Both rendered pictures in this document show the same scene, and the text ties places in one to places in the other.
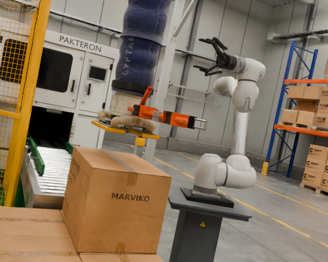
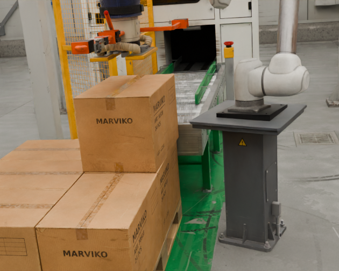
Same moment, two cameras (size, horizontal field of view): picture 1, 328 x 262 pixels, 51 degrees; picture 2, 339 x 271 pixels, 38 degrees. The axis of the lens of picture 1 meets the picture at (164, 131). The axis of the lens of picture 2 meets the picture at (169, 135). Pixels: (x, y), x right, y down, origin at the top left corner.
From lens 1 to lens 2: 1.60 m
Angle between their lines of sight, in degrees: 39
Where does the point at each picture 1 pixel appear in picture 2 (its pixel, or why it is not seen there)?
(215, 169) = (247, 77)
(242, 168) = (281, 70)
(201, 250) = (247, 171)
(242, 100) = not seen: outside the picture
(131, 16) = not seen: outside the picture
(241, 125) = (284, 13)
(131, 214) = (120, 136)
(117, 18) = not seen: outside the picture
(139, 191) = (120, 114)
